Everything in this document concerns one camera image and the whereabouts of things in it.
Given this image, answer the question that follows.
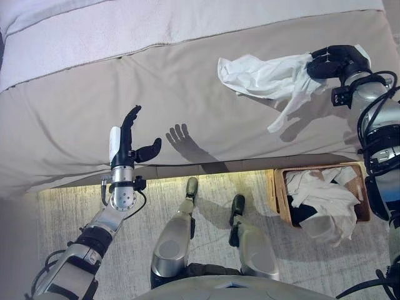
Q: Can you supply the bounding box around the white duvet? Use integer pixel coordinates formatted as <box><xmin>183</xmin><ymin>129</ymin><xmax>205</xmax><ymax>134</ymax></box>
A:
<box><xmin>0</xmin><ymin>0</ymin><xmax>385</xmax><ymax>93</ymax></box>

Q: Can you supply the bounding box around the silver left robot leg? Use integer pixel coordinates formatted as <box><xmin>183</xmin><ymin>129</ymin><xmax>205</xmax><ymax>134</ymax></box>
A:
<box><xmin>151</xmin><ymin>176</ymin><xmax>200</xmax><ymax>290</ymax></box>

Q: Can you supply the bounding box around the woven wooden basket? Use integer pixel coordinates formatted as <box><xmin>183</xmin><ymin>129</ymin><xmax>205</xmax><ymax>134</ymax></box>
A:
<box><xmin>273</xmin><ymin>161</ymin><xmax>373</xmax><ymax>229</ymax></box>

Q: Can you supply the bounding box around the black garment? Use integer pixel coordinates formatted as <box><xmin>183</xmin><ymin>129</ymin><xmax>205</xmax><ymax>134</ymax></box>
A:
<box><xmin>290</xmin><ymin>199</ymin><xmax>319</xmax><ymax>228</ymax></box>

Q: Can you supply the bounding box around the silver right robot leg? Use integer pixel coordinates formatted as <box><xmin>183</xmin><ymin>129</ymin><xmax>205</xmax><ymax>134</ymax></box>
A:
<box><xmin>229</xmin><ymin>193</ymin><xmax>281</xmax><ymax>281</ymax></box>

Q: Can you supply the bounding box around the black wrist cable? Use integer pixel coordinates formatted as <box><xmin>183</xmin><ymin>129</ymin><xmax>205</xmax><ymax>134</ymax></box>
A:
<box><xmin>99</xmin><ymin>174</ymin><xmax>148</xmax><ymax>219</ymax></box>
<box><xmin>356</xmin><ymin>71</ymin><xmax>399</xmax><ymax>157</ymax></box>

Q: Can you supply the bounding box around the beige garment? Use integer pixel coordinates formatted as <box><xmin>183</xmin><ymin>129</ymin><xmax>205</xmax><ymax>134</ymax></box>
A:
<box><xmin>286</xmin><ymin>167</ymin><xmax>360</xmax><ymax>248</ymax></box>

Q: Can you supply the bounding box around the white garment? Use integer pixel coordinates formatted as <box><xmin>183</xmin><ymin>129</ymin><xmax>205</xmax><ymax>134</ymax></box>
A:
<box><xmin>217</xmin><ymin>52</ymin><xmax>328</xmax><ymax>134</ymax></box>

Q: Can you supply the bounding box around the tan upholstered bed base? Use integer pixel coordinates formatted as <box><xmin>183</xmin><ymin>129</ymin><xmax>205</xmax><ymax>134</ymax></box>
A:
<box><xmin>52</xmin><ymin>159</ymin><xmax>360</xmax><ymax>188</ymax></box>

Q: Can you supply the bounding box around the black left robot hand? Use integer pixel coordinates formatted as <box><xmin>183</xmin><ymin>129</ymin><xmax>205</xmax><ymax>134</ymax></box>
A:
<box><xmin>109</xmin><ymin>105</ymin><xmax>163</xmax><ymax>168</ymax></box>

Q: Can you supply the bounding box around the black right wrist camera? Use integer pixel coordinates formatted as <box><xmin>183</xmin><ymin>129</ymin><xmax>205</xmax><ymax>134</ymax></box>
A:
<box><xmin>331</xmin><ymin>86</ymin><xmax>354</xmax><ymax>109</ymax></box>

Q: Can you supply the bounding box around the silver robot leg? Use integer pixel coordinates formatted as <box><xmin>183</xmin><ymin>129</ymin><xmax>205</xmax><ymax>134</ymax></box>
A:
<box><xmin>151</xmin><ymin>176</ymin><xmax>200</xmax><ymax>290</ymax></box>
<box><xmin>229</xmin><ymin>193</ymin><xmax>281</xmax><ymax>281</ymax></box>

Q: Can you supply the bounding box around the beige bed cover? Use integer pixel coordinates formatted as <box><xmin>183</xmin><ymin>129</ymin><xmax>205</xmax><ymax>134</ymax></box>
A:
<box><xmin>0</xmin><ymin>9</ymin><xmax>400</xmax><ymax>201</ymax></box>

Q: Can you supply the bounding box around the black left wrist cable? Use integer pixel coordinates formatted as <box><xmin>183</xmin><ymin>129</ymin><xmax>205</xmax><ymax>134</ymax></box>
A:
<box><xmin>99</xmin><ymin>174</ymin><xmax>148</xmax><ymax>219</ymax></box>

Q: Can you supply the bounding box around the grey robot torso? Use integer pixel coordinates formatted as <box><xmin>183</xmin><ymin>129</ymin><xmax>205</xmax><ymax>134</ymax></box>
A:
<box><xmin>131</xmin><ymin>264</ymin><xmax>335</xmax><ymax>300</ymax></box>

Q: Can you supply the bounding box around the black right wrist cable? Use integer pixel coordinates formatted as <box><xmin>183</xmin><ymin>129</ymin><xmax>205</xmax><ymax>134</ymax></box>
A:
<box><xmin>356</xmin><ymin>71</ymin><xmax>399</xmax><ymax>157</ymax></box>

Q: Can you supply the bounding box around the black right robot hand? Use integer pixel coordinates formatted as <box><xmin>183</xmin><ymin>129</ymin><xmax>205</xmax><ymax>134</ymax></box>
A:
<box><xmin>306</xmin><ymin>44</ymin><xmax>372</xmax><ymax>81</ymax></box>

